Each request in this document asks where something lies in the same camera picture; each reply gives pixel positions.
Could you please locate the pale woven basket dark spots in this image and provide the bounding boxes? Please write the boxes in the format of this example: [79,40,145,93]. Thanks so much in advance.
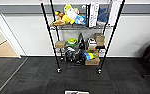
[64,90,91,94]

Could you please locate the long cardboard box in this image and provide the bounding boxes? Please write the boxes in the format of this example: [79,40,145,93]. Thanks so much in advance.
[84,56,101,67]

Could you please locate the yellow and white plush toy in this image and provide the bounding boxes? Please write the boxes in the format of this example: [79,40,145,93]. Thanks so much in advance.
[62,3,80,25]

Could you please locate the white door frame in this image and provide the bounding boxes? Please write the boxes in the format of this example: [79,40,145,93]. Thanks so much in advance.
[0,3,27,58]

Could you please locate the grey clear plastic bag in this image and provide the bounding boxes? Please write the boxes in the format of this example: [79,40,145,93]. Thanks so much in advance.
[63,46,84,64]

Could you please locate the blue bag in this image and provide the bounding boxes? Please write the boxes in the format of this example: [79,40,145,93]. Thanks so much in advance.
[98,7,109,25]

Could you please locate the tall white box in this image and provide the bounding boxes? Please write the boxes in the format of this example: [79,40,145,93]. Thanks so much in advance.
[89,1,101,28]

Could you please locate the small flat cardboard box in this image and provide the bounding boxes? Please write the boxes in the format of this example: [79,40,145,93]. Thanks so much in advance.
[54,40,67,49]

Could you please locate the wide white box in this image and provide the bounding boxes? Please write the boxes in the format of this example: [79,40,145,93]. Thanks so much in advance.
[107,0,123,27]

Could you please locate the black wire shelf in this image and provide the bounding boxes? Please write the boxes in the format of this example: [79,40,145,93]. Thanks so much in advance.
[39,0,127,74]

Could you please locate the brown plush toy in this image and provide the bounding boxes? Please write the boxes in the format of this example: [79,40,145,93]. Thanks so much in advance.
[51,10,67,28]

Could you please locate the small blue toy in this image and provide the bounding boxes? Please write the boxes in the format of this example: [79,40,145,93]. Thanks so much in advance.
[74,14,88,26]

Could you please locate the narrow white box black edge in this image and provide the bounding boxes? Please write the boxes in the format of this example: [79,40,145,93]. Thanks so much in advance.
[86,2,92,28]

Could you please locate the blue yellow green toy blocks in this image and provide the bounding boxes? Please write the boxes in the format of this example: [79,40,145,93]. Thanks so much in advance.
[82,49,97,62]

